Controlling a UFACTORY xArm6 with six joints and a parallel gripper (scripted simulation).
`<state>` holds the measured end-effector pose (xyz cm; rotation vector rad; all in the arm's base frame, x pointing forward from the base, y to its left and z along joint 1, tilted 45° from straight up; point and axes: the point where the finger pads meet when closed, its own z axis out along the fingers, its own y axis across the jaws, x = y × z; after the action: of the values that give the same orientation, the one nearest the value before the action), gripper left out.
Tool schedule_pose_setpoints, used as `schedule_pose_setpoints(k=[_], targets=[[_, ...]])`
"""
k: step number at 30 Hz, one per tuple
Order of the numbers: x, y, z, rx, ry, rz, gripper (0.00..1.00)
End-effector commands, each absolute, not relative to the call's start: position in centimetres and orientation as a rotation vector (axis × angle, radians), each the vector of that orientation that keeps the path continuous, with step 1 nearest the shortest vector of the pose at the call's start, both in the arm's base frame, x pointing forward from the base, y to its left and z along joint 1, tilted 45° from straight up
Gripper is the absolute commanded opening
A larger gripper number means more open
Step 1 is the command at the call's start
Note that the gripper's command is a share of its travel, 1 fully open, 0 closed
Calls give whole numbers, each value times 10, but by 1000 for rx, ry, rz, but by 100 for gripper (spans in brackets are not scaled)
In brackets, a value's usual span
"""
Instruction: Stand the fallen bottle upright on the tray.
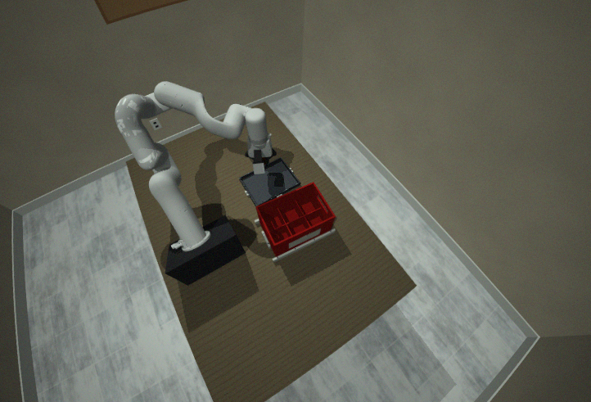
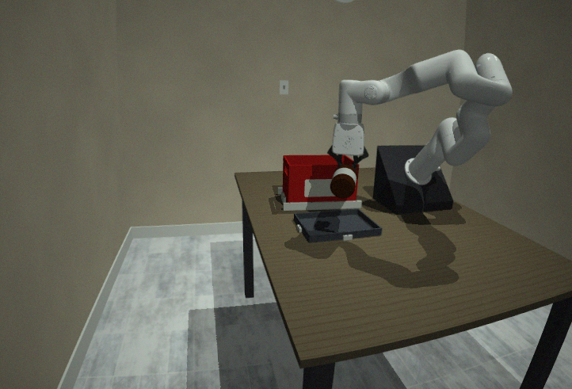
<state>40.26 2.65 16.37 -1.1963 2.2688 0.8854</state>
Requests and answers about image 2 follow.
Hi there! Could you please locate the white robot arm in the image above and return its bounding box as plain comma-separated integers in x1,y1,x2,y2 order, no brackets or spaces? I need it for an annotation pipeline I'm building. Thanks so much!
334,50,513,185

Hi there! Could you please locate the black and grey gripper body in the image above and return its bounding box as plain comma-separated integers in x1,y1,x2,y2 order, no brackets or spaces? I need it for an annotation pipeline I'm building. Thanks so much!
332,122,364,156

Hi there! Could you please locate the red plastic crate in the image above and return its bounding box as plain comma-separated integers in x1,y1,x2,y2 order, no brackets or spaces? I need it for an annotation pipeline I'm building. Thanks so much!
283,155,357,203

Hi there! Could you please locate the brown glass bottle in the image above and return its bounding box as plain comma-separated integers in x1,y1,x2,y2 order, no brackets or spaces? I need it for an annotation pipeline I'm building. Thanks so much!
330,164,357,198

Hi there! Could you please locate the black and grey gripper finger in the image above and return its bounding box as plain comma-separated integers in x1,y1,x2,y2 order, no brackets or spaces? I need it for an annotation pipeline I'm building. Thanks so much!
352,147,368,171
327,146,343,167

